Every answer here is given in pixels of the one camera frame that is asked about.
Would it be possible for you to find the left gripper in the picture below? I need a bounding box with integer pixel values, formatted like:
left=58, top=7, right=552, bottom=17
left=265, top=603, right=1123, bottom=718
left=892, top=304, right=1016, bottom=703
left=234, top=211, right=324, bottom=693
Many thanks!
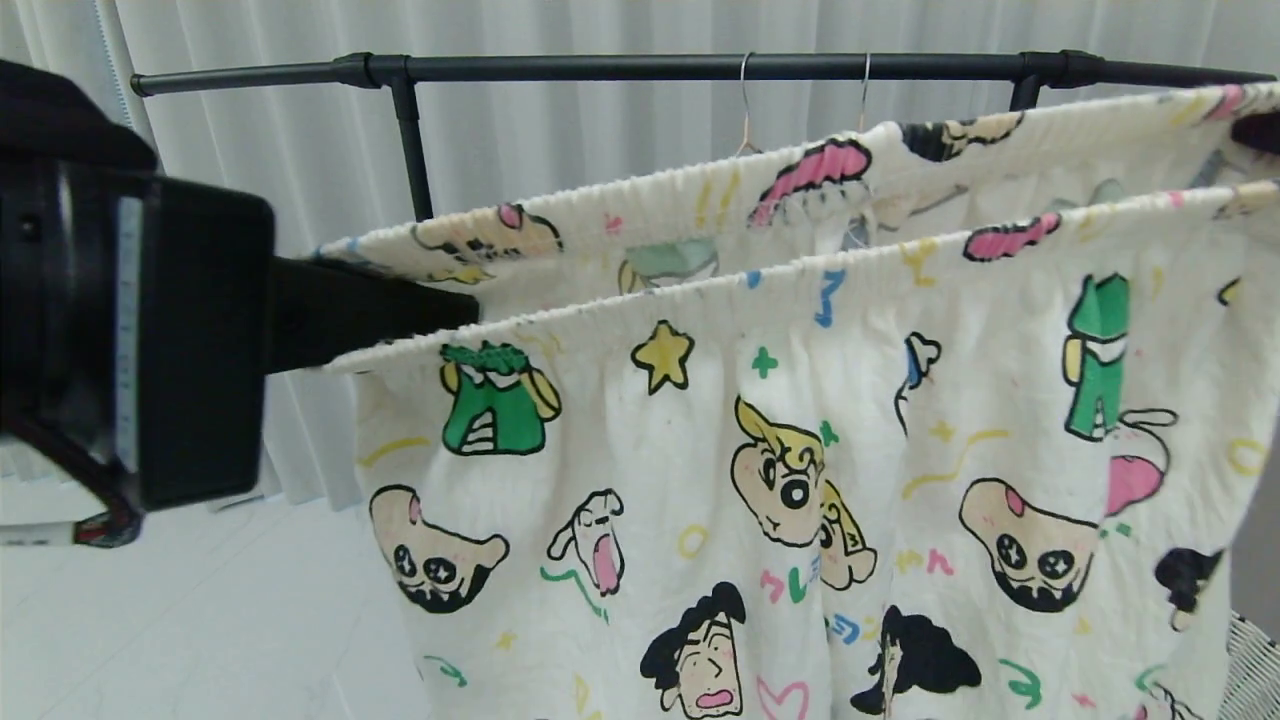
left=0, top=160, right=277, bottom=513

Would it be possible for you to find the cream printed garment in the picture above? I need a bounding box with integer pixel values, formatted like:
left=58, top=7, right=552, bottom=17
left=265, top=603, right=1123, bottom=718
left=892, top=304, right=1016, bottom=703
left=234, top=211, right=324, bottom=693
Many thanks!
left=315, top=82, right=1280, bottom=720

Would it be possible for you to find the black clothes rack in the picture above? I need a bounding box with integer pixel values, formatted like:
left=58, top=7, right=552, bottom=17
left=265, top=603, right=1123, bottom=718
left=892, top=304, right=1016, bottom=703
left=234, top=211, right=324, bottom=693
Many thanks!
left=130, top=50, right=1276, bottom=223

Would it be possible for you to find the white laundry basket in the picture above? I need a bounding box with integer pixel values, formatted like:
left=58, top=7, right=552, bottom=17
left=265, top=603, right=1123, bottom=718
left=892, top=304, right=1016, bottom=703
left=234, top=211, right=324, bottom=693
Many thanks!
left=1215, top=612, right=1280, bottom=720

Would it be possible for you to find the white curtain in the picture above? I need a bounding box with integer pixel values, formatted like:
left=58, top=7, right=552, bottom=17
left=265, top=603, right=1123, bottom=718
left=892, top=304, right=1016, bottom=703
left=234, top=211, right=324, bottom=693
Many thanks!
left=0, top=0, right=1280, bottom=511

